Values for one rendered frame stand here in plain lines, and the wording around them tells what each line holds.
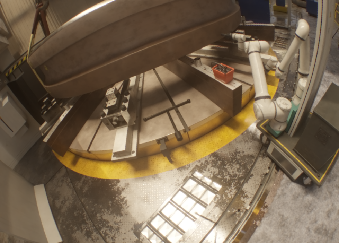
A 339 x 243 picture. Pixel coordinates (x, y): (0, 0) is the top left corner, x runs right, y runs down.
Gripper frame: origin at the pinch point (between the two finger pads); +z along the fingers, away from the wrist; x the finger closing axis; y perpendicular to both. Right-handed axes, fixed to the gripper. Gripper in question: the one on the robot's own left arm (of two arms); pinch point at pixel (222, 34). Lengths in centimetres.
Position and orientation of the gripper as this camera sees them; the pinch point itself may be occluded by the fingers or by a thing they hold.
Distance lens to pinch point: 225.9
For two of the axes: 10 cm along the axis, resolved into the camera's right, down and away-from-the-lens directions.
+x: -7.3, 6.0, -3.2
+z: -6.3, -4.1, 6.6
